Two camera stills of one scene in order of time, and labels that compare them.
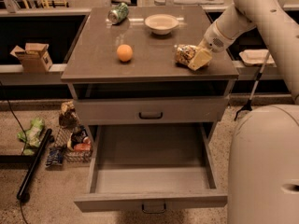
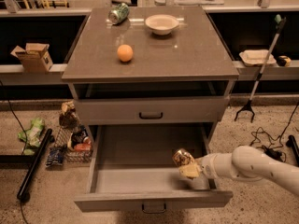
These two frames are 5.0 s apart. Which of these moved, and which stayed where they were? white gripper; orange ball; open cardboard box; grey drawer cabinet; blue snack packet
Moved: white gripper
Stayed: grey drawer cabinet; orange ball; open cardboard box; blue snack packet
